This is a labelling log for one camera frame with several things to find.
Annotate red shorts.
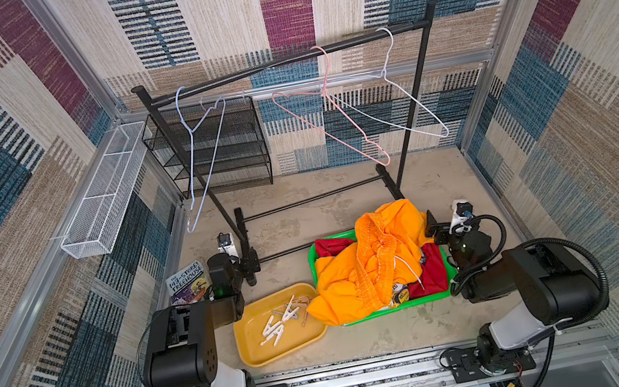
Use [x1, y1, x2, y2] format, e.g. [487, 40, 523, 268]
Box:
[309, 231, 450, 303]

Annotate wooden clothespin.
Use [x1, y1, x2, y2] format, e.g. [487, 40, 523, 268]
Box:
[294, 296, 311, 326]

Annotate white blue patterned shorts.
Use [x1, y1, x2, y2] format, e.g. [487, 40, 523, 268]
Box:
[386, 283, 410, 310]

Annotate white plastic hanger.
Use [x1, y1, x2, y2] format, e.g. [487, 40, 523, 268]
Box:
[314, 18, 452, 157]

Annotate blue wire hanger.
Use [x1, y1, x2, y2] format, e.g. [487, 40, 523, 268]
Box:
[163, 78, 247, 235]

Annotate pink wire hanger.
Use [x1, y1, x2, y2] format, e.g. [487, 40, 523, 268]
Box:
[270, 45, 391, 167]

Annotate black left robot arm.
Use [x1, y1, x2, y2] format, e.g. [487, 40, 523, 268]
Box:
[138, 252, 288, 387]

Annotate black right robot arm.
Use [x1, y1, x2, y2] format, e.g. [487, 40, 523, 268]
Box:
[425, 200, 610, 384]

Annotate yellow plastic tray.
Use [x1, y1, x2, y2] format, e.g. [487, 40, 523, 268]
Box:
[234, 283, 328, 368]

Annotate colourful book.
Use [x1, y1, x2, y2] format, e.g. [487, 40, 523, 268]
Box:
[166, 260, 210, 306]

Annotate green plastic basket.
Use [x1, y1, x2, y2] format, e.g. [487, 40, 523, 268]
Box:
[303, 213, 465, 332]

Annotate black clothes rack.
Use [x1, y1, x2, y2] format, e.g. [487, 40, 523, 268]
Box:
[123, 0, 477, 302]

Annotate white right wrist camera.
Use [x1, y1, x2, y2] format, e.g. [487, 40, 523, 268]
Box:
[449, 199, 474, 235]

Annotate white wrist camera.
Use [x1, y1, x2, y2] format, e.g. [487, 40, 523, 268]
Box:
[449, 199, 474, 235]
[217, 233, 240, 258]

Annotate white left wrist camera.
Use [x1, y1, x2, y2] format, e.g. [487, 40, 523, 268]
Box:
[217, 233, 240, 258]

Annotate black wire shoe shelf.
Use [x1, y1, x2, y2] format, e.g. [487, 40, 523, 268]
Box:
[143, 97, 274, 199]

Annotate white wire mesh basket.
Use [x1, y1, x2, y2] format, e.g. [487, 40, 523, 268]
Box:
[61, 122, 148, 260]

